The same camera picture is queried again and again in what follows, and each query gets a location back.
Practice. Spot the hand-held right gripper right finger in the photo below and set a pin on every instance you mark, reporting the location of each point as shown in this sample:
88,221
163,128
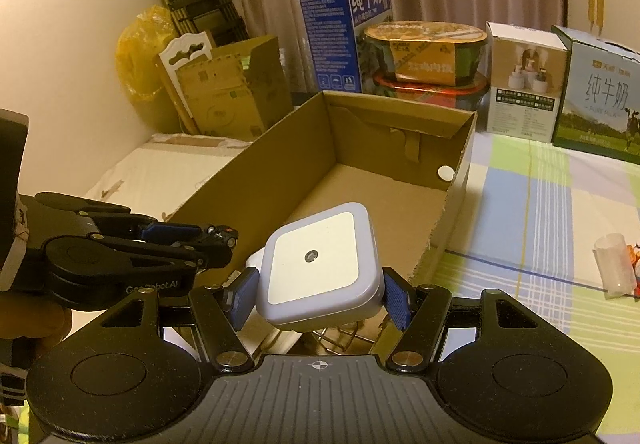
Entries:
397,299

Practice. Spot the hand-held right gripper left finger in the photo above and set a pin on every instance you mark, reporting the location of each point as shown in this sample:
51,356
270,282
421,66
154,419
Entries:
245,295

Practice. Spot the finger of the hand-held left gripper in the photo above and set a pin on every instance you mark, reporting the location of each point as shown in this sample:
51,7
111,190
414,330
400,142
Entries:
150,228
175,255

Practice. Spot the black toy car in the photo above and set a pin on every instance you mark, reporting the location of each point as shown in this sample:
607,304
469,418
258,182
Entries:
222,236

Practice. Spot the white square night light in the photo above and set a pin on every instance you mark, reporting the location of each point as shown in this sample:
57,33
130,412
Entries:
320,269

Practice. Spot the large cardboard box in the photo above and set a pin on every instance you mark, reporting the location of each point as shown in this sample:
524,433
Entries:
320,184

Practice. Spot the small white round cap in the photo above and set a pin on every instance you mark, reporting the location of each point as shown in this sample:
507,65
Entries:
445,172

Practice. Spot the person's left hand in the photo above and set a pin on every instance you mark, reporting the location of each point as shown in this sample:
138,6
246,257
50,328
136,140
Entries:
35,319

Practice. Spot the white foam board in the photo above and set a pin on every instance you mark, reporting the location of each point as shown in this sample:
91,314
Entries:
165,169

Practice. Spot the plaid bed sheet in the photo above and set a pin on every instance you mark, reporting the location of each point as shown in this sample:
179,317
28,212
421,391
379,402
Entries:
540,234

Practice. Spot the flattened cardboard pieces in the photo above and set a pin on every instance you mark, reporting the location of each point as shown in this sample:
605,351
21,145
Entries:
230,89

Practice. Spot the white cardboard cutout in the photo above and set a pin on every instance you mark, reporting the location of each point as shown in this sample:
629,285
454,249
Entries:
182,64

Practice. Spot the yellow plastic bag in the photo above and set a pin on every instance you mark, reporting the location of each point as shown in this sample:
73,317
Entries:
142,54

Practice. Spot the red instant noodle bowl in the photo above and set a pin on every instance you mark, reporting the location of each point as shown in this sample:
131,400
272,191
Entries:
430,92

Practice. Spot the translucent plastic cup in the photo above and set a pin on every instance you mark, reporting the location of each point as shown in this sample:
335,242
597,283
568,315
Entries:
615,264

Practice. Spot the white humidifier box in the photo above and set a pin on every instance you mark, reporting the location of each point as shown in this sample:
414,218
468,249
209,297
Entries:
525,84

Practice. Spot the blue milk carton box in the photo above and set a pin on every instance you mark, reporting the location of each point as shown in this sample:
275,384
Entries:
345,32

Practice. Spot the green milk carton box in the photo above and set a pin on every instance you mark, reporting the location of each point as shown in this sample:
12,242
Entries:
597,94

